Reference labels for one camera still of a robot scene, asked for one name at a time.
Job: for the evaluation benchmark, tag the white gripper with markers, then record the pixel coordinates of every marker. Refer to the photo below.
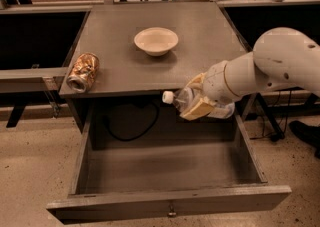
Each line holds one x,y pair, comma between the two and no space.
215,84

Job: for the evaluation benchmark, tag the clear plastic bottle blue label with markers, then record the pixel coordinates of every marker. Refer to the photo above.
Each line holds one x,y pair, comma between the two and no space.
186,97

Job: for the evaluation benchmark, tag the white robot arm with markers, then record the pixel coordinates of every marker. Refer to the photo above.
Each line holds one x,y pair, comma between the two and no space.
281,58

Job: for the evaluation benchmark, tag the metal drawer knob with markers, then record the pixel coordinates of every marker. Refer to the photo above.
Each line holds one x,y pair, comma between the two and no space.
172,213

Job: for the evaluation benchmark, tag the open grey top drawer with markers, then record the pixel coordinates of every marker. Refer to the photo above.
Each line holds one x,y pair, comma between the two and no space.
133,163

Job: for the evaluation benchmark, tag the white bowl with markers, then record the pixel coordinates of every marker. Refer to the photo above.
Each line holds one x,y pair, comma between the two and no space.
156,41

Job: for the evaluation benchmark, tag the grey wooden cabinet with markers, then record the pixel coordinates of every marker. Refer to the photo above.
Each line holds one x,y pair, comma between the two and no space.
206,37

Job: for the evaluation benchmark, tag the crushed orange soda can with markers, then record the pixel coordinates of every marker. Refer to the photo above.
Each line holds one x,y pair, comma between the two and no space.
83,73

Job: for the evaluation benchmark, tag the grey metal rail left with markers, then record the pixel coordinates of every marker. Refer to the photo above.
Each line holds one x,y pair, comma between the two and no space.
31,80

